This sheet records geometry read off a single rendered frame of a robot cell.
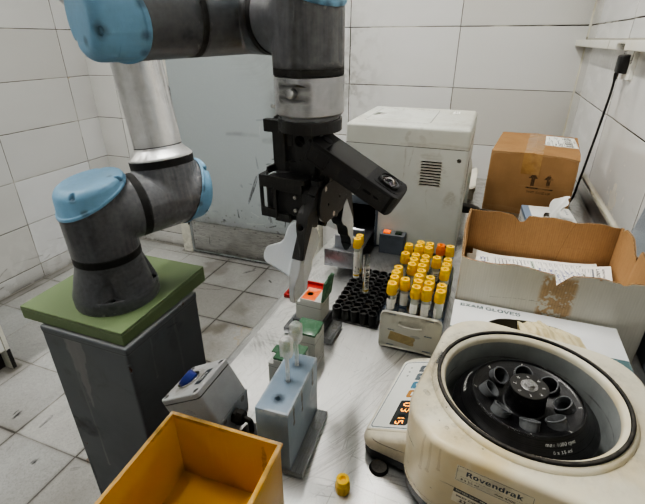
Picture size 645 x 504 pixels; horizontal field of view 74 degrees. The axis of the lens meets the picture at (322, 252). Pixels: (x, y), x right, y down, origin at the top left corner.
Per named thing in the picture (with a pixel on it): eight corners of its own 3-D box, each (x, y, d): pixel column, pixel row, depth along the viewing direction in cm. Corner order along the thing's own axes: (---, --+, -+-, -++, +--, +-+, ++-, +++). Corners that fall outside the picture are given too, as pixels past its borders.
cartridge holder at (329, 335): (296, 317, 80) (296, 300, 79) (341, 328, 77) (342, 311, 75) (283, 333, 76) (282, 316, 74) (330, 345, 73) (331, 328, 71)
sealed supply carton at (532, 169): (493, 181, 157) (503, 129, 148) (565, 190, 147) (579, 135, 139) (480, 208, 132) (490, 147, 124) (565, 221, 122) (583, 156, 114)
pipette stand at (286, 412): (280, 404, 61) (277, 348, 56) (327, 416, 59) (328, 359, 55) (249, 463, 52) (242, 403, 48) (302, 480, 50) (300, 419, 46)
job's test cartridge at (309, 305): (305, 315, 78) (305, 285, 75) (329, 321, 77) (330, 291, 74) (296, 327, 75) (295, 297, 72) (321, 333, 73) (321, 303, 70)
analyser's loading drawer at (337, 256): (351, 230, 112) (352, 211, 109) (376, 233, 110) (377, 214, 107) (324, 264, 95) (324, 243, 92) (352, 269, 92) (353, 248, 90)
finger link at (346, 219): (325, 225, 65) (306, 190, 57) (361, 233, 62) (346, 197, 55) (317, 243, 64) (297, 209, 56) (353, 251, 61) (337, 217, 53)
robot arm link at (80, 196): (59, 248, 77) (34, 175, 71) (132, 225, 86) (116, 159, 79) (82, 272, 70) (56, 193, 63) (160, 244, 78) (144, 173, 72)
